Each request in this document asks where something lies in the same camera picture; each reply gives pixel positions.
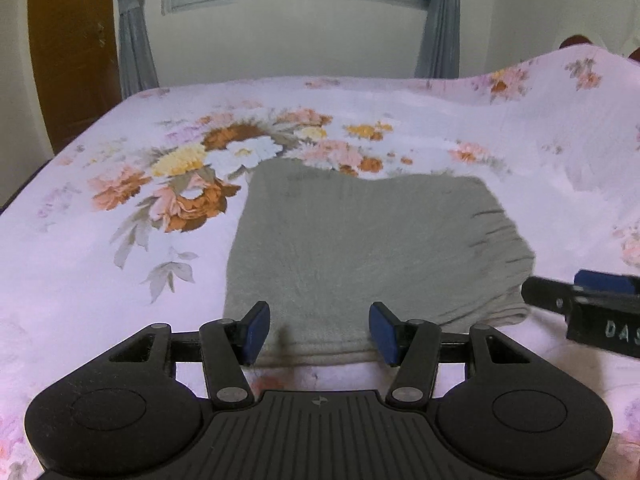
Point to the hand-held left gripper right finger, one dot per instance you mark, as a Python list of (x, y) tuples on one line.
[(382, 334)]

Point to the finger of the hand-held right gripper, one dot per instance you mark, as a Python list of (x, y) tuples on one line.
[(607, 282), (545, 295)]

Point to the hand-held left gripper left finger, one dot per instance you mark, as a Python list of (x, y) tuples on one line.
[(256, 334)]

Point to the floral pink bed sheet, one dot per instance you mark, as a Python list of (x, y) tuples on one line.
[(75, 270)]

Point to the brown wooden headboard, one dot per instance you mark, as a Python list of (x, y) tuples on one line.
[(580, 41)]

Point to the grey curtain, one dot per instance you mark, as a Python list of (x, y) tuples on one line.
[(440, 25), (134, 35)]

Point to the brown wooden door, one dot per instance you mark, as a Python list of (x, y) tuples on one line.
[(75, 50)]

